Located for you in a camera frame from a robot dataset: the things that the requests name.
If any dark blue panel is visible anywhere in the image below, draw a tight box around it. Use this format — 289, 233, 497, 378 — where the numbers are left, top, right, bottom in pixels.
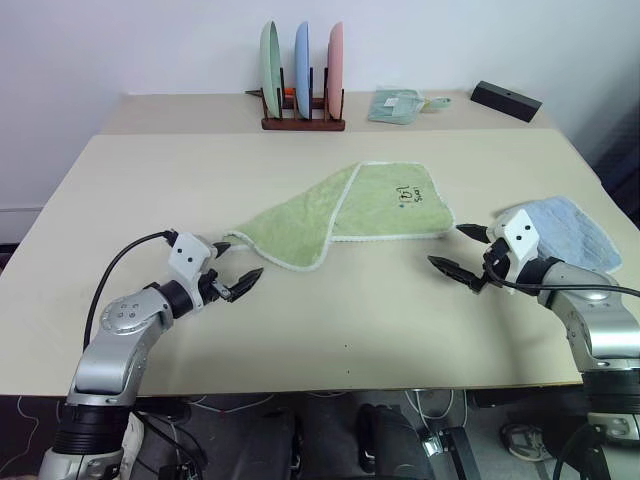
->
574, 63, 640, 227

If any light blue plate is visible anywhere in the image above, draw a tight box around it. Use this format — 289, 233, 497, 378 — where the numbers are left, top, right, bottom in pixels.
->
293, 20, 315, 121

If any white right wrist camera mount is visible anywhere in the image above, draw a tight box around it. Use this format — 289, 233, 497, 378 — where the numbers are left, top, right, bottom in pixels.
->
492, 208, 542, 275

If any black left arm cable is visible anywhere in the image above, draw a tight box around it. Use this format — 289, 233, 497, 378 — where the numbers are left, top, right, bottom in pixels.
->
82, 229, 177, 349

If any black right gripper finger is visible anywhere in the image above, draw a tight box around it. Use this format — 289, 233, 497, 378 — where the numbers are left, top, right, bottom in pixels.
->
427, 255, 486, 294
455, 222, 494, 246

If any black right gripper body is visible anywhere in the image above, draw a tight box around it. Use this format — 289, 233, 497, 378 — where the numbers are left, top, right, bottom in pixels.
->
482, 238, 522, 292

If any black rectangular box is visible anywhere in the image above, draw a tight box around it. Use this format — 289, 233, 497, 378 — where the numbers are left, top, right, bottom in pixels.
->
469, 79, 544, 123

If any dark wooden plate rack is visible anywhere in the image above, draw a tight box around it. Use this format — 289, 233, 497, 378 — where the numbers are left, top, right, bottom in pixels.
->
259, 66, 348, 133

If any dark rounded shape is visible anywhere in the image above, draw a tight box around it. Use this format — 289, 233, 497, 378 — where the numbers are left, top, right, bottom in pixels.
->
355, 402, 437, 480

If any thin white cable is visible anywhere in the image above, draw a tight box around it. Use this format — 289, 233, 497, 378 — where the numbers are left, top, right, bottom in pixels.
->
403, 388, 467, 427

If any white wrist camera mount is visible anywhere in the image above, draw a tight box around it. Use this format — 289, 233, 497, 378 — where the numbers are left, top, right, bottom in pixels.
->
492, 208, 542, 275
167, 232, 213, 290

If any teal dustpan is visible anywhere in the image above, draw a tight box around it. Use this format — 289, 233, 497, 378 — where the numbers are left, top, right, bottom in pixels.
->
367, 88, 426, 126

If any black metal stand leg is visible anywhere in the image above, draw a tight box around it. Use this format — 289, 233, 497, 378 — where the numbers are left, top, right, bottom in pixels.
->
423, 425, 482, 480

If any pink plate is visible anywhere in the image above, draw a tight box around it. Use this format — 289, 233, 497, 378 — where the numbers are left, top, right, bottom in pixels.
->
326, 21, 346, 122

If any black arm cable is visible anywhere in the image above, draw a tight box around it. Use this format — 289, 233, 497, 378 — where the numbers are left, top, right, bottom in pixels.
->
484, 249, 640, 296
82, 229, 177, 349

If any light green plate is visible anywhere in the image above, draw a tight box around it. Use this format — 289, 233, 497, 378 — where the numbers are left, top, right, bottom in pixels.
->
258, 20, 285, 121

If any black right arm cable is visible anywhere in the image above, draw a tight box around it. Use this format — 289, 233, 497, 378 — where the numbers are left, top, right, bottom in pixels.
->
484, 249, 640, 296

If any green towel with white trim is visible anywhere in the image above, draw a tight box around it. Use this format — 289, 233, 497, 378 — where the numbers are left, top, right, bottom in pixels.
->
222, 160, 457, 274

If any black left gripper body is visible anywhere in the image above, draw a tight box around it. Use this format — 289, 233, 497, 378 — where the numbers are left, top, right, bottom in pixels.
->
198, 268, 234, 305

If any grey white sneaker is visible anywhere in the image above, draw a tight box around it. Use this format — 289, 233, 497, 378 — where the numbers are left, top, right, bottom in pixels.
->
500, 422, 552, 462

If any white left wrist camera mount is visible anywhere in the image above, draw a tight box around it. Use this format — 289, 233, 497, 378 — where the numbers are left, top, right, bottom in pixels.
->
167, 232, 213, 290

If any light blue towel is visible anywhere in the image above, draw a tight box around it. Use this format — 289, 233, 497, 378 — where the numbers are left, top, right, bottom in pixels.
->
494, 195, 624, 275

